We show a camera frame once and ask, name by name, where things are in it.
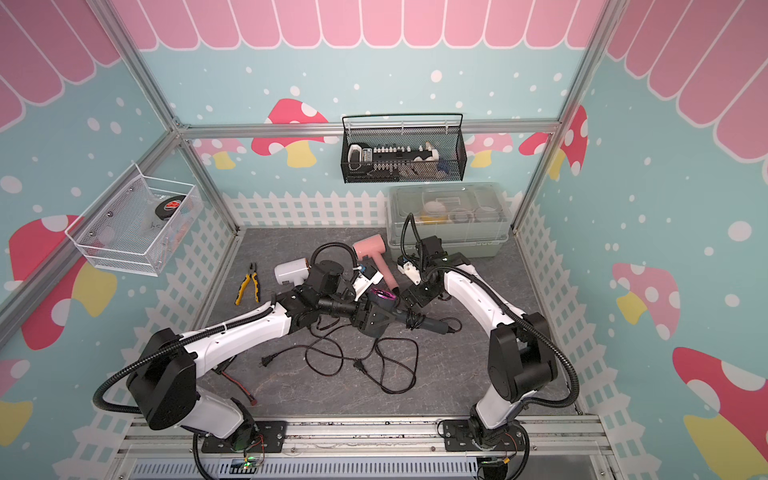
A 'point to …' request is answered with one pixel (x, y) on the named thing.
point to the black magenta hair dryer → (388, 302)
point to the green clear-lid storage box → (472, 219)
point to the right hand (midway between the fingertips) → (420, 293)
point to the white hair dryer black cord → (268, 359)
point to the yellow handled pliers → (245, 283)
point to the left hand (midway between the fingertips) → (386, 317)
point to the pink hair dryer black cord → (375, 350)
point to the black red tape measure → (167, 206)
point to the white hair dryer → (295, 271)
